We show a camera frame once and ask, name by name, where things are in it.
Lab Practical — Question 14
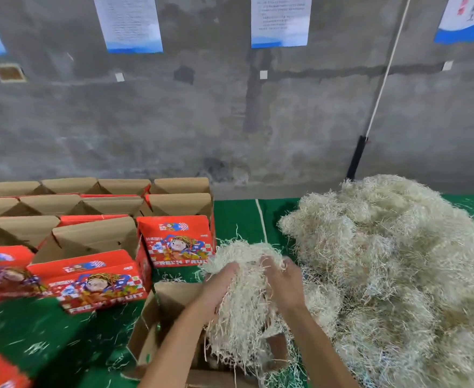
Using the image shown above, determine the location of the person's right hand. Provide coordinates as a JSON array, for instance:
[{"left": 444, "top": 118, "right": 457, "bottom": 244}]
[{"left": 261, "top": 256, "right": 308, "bottom": 316}]

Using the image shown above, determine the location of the person's left hand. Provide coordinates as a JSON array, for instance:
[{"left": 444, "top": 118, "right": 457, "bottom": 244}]
[{"left": 190, "top": 261, "right": 242, "bottom": 324}]

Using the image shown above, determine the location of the handful of shredded paper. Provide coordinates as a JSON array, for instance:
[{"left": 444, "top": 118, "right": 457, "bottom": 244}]
[{"left": 200, "top": 240, "right": 306, "bottom": 370}]

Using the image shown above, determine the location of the pile of shredded paper filler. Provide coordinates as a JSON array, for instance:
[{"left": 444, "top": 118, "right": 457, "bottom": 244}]
[{"left": 277, "top": 174, "right": 474, "bottom": 388}]

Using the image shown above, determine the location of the group of red fruit boxes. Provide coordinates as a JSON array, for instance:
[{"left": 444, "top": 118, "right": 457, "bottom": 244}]
[{"left": 0, "top": 177, "right": 216, "bottom": 314}]

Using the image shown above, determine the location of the person's right forearm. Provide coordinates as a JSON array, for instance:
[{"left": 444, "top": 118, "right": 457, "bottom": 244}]
[{"left": 284, "top": 307, "right": 361, "bottom": 388}]

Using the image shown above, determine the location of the person's left forearm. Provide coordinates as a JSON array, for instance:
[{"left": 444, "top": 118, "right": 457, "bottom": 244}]
[{"left": 138, "top": 307, "right": 222, "bottom": 388}]

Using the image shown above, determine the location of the white pole with black grip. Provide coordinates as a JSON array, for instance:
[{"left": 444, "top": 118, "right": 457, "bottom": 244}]
[{"left": 345, "top": 0, "right": 414, "bottom": 182}]

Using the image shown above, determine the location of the yellow framed wall plate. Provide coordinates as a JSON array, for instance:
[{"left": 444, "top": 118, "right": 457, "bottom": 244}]
[{"left": 0, "top": 63, "right": 27, "bottom": 84}]

